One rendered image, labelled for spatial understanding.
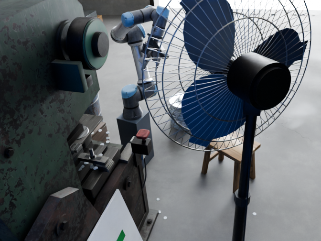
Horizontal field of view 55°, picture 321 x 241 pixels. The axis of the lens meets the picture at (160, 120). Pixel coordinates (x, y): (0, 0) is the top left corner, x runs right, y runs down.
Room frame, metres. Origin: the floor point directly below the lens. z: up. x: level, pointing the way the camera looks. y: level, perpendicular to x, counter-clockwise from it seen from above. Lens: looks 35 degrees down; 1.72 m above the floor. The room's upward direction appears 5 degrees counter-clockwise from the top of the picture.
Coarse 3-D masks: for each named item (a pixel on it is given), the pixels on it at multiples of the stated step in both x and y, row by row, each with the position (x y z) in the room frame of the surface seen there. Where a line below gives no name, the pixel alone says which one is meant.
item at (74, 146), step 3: (72, 144) 1.21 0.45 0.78; (75, 144) 1.21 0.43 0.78; (78, 144) 1.21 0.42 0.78; (81, 144) 1.21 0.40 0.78; (72, 147) 1.19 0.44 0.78; (75, 147) 1.19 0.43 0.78; (78, 147) 1.19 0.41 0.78; (81, 147) 1.20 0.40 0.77; (78, 150) 1.18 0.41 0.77; (81, 150) 1.20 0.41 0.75; (72, 153) 1.14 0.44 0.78; (75, 153) 1.15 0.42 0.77; (78, 153) 1.17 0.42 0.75; (75, 156) 1.15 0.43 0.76; (75, 159) 1.14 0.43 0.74
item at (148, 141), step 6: (132, 144) 1.27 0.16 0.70; (138, 144) 1.26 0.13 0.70; (144, 144) 1.25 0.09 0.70; (150, 144) 1.29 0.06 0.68; (132, 150) 1.28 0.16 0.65; (138, 150) 1.26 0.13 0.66; (144, 150) 1.25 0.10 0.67; (150, 150) 1.28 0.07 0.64; (138, 156) 1.31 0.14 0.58; (138, 162) 1.30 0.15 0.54
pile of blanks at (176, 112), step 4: (172, 108) 2.33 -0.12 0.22; (172, 112) 2.33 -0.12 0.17; (176, 112) 2.30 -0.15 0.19; (172, 116) 2.35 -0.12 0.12; (176, 116) 2.30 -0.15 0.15; (180, 116) 2.28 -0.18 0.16; (172, 120) 2.34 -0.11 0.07; (176, 120) 2.31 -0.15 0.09; (180, 120) 2.28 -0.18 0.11; (172, 124) 2.35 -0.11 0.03; (184, 124) 2.27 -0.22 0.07; (176, 128) 2.31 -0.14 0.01; (180, 128) 2.28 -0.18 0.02; (188, 128) 2.27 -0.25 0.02
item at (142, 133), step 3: (141, 129) 1.32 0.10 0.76; (144, 129) 1.31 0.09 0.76; (138, 132) 1.29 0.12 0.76; (141, 132) 1.29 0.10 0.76; (144, 132) 1.28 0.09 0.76; (147, 132) 1.28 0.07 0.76; (138, 135) 1.26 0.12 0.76; (141, 135) 1.26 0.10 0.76; (144, 135) 1.26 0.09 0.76; (147, 135) 1.26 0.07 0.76; (138, 138) 1.25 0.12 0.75; (141, 138) 1.25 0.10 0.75; (144, 138) 1.24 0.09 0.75
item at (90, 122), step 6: (84, 114) 1.48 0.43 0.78; (84, 120) 1.42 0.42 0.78; (90, 120) 1.41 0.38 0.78; (96, 120) 1.41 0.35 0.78; (84, 126) 1.35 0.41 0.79; (90, 126) 1.36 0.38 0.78; (96, 126) 1.36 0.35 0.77; (84, 132) 1.30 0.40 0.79; (90, 132) 1.30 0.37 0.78; (78, 138) 1.25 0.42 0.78; (84, 138) 1.26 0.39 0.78; (90, 138) 1.32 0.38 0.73; (84, 144) 1.27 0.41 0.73
